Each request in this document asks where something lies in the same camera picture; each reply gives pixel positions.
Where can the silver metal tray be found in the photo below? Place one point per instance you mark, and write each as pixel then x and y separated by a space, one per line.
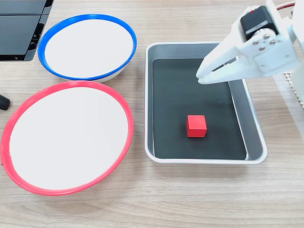
pixel 255 133

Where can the pale grey base plate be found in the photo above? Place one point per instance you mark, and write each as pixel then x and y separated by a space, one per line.
pixel 299 85

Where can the red cube block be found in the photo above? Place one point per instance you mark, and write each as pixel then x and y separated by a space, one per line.
pixel 196 126

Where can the small black rounded object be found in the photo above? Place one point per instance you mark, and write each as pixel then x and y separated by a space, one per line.
pixel 3 102

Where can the white perforated mesh mat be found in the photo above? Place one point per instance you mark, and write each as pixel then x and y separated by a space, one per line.
pixel 288 79

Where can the black tray liner mat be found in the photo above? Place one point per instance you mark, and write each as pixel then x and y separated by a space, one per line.
pixel 180 99

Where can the black flat device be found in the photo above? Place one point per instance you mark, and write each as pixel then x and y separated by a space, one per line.
pixel 14 35

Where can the white dish red rim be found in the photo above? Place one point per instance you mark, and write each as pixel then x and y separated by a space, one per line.
pixel 69 140

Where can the white dish blue rim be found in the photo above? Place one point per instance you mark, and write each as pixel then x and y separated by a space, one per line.
pixel 88 47

